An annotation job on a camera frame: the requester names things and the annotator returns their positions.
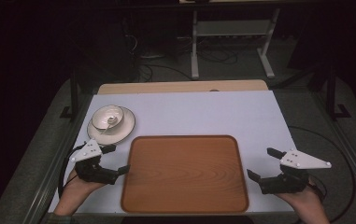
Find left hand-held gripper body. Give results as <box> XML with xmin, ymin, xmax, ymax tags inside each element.
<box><xmin>69</xmin><ymin>138</ymin><xmax>120</xmax><ymax>186</ymax></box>

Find person's left hand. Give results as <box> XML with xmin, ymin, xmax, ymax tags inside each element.
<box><xmin>59</xmin><ymin>169</ymin><xmax>106</xmax><ymax>207</ymax></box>

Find person's right hand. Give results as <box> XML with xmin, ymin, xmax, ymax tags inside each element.
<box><xmin>274</xmin><ymin>178</ymin><xmax>323</xmax><ymax>210</ymax></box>

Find white spoon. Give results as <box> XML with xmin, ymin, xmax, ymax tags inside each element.
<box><xmin>99</xmin><ymin>115</ymin><xmax>120</xmax><ymax>135</ymax></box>

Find black metal stand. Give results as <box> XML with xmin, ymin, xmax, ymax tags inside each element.
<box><xmin>59</xmin><ymin>70</ymin><xmax>80</xmax><ymax>121</ymax></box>
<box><xmin>325</xmin><ymin>65</ymin><xmax>352</xmax><ymax>121</ymax></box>

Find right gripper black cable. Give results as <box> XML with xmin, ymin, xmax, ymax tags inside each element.
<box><xmin>287</xmin><ymin>125</ymin><xmax>356</xmax><ymax>224</ymax></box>

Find white round plate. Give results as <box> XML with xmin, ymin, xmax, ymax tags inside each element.
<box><xmin>86</xmin><ymin>105</ymin><xmax>136</xmax><ymax>147</ymax></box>

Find white metal desk frame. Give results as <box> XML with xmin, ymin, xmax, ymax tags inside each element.
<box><xmin>190</xmin><ymin>7</ymin><xmax>281</xmax><ymax>81</ymax></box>

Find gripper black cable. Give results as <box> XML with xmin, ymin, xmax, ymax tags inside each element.
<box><xmin>287</xmin><ymin>125</ymin><xmax>356</xmax><ymax>224</ymax></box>
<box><xmin>57</xmin><ymin>143</ymin><xmax>86</xmax><ymax>200</ymax></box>

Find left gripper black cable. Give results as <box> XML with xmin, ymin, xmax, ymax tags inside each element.
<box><xmin>57</xmin><ymin>143</ymin><xmax>86</xmax><ymax>200</ymax></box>

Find black floor cable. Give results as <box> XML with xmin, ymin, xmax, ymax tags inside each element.
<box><xmin>137</xmin><ymin>63</ymin><xmax>192</xmax><ymax>83</ymax></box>

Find brown wooden tray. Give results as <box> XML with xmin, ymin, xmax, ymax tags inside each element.
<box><xmin>120</xmin><ymin>134</ymin><xmax>250</xmax><ymax>215</ymax></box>

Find tangled black floor cables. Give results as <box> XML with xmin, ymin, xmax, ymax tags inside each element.
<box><xmin>196</xmin><ymin>46</ymin><xmax>239</xmax><ymax>65</ymax></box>

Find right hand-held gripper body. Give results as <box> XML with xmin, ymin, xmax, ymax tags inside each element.
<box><xmin>258</xmin><ymin>148</ymin><xmax>333</xmax><ymax>195</ymax></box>

